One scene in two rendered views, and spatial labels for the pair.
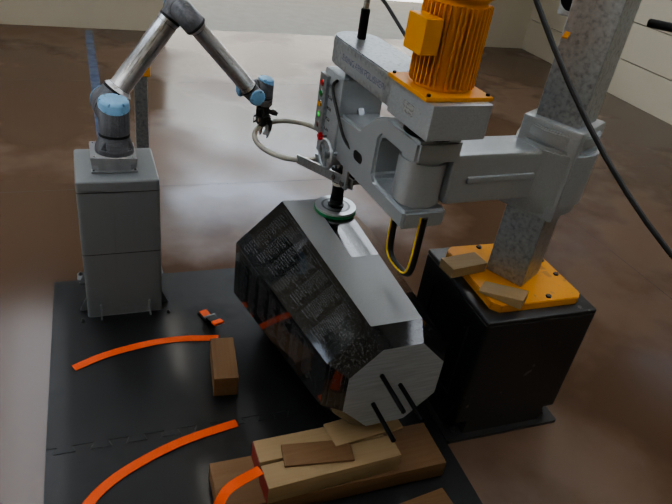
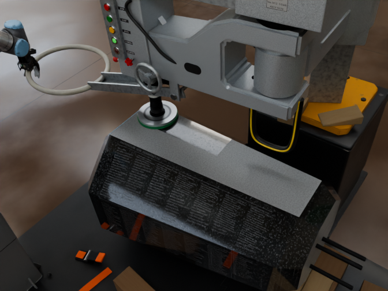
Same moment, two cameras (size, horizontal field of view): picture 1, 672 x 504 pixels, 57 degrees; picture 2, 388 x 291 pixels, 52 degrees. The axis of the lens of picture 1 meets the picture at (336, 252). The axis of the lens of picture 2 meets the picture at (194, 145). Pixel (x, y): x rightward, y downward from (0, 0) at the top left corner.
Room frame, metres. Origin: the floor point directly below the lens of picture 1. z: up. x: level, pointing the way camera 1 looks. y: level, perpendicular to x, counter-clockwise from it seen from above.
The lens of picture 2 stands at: (1.22, 0.58, 2.15)
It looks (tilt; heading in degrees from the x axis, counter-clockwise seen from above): 43 degrees down; 335
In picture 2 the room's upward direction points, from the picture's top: 5 degrees counter-clockwise
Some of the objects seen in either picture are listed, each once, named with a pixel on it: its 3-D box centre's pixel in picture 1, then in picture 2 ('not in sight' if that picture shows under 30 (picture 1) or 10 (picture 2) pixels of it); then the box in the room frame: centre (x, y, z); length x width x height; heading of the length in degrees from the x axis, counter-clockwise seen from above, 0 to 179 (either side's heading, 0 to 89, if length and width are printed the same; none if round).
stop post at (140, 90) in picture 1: (142, 140); not in sight; (3.83, 1.43, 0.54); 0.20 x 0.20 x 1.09; 24
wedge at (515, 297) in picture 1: (503, 291); (340, 115); (2.30, -0.77, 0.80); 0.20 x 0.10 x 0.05; 65
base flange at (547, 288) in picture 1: (511, 273); (321, 94); (2.53, -0.85, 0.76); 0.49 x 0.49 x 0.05; 24
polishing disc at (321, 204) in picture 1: (335, 205); (157, 112); (2.81, 0.04, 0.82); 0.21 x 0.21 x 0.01
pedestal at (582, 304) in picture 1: (489, 335); (311, 145); (2.53, -0.85, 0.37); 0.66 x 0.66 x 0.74; 24
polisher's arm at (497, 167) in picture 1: (512, 166); (325, 11); (2.44, -0.68, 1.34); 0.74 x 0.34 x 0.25; 117
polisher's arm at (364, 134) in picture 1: (383, 157); (217, 57); (2.46, -0.13, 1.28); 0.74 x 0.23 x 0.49; 29
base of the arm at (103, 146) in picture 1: (114, 141); not in sight; (2.84, 1.20, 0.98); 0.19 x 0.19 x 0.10
